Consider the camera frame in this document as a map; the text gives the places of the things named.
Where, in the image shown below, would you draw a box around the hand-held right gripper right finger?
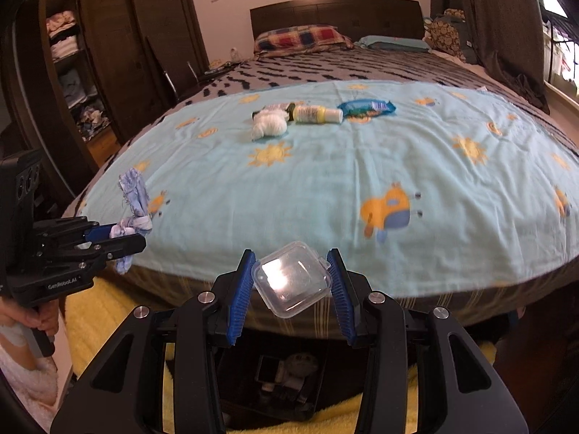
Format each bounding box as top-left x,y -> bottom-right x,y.
326,248 -> 530,434

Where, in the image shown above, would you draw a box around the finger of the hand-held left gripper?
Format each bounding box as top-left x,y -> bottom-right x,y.
38,217 -> 116,247
41,234 -> 148,276

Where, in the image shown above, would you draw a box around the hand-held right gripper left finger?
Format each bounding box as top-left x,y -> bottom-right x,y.
50,248 -> 258,434

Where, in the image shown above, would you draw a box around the blue white cloth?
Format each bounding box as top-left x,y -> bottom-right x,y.
109,167 -> 152,276

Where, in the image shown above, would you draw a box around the clear plastic box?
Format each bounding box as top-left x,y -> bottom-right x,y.
251,241 -> 333,317

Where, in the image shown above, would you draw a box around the grey hooded plush doll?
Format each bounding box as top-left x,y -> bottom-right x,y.
280,353 -> 323,390

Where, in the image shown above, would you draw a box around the black bin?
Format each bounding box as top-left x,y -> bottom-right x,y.
212,339 -> 336,422

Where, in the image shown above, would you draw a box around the person's left forearm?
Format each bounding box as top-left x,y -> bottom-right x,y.
0,325 -> 60,422

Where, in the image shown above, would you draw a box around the person's left hand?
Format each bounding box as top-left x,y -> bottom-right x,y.
0,296 -> 60,345

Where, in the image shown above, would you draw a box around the yellow fluffy mat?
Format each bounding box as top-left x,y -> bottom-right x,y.
63,276 -> 498,434

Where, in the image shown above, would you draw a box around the light blue printed sheet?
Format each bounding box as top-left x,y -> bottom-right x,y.
77,80 -> 579,297

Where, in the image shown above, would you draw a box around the jumbled clothes pile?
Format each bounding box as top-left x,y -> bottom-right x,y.
77,105 -> 112,139

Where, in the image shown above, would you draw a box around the blue folded clothes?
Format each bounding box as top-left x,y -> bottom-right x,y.
61,70 -> 98,107

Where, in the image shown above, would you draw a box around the white folded clothes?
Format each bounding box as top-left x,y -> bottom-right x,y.
50,36 -> 83,62

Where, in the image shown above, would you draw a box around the yellow bottle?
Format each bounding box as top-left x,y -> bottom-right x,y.
292,104 -> 343,124

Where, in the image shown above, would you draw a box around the dark wooden wardrobe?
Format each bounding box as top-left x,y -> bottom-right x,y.
0,0 -> 211,218

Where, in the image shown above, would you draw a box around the blue snack packet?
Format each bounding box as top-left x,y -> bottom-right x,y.
338,99 -> 397,117

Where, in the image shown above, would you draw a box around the pink folded clothes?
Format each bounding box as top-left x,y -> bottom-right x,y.
45,10 -> 77,33

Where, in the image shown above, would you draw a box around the teal pillow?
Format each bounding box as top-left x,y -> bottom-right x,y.
355,35 -> 432,52

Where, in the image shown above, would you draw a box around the plaid pillow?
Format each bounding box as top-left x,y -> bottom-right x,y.
253,26 -> 356,57

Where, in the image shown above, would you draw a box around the patterned bag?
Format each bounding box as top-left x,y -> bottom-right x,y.
424,8 -> 477,65

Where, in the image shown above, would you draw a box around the dark wooden headboard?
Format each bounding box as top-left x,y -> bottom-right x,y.
250,0 -> 426,48

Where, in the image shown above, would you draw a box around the brown curtain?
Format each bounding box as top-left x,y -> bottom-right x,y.
430,0 -> 550,115

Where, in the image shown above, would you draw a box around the black metal rack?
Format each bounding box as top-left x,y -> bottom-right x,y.
543,9 -> 579,88

